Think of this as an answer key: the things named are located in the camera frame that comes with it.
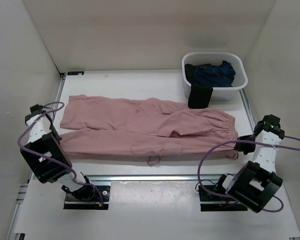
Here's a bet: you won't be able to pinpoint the dark blue garment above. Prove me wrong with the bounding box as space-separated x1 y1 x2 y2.
192 60 236 88

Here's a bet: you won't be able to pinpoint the left aluminium rail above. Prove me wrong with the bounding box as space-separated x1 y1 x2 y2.
31 72 66 176

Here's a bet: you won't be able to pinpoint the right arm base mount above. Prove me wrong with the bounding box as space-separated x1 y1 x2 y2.
195 184 248 212

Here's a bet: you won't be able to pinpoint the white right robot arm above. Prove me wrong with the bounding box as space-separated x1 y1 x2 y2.
214 114 285 213

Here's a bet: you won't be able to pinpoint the black garment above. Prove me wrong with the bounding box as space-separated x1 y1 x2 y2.
184 64 213 109

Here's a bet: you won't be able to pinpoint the blue corner label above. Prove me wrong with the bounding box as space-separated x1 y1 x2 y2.
67 71 85 76

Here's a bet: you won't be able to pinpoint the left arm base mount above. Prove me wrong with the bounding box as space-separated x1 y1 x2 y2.
63 182 111 211

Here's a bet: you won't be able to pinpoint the right aluminium rail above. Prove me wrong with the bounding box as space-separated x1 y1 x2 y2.
239 89 255 131

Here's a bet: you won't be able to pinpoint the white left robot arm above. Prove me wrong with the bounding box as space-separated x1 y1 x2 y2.
17 104 97 201

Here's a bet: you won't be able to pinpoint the pink trousers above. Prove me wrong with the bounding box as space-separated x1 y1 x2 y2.
60 94 238 162

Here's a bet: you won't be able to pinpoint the white plastic basket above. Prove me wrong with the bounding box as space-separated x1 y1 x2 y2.
181 51 248 101

